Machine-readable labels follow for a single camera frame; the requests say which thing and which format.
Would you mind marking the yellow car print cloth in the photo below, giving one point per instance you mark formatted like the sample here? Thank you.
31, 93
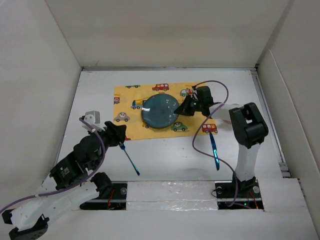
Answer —
127, 109

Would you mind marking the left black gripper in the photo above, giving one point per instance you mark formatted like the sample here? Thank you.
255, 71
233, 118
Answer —
116, 132

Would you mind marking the teal ceramic plate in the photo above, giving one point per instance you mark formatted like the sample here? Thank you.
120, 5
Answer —
158, 111

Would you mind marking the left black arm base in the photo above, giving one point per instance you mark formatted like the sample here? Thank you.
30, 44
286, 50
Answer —
112, 194

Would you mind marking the blue metal knife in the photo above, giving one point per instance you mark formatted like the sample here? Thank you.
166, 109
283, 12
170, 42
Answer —
214, 149

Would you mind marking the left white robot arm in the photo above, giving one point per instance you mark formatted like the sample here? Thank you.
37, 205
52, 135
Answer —
32, 219

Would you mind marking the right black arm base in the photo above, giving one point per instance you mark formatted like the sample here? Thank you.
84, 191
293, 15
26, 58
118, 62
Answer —
247, 198

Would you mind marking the blue metal fork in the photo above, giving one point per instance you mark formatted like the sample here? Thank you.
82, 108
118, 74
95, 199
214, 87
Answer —
123, 147

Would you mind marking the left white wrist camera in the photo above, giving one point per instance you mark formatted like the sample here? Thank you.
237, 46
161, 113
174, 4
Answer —
91, 121

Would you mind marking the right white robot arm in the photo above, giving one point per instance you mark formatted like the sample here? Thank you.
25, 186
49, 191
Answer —
248, 125

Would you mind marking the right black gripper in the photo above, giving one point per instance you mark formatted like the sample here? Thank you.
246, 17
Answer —
183, 108

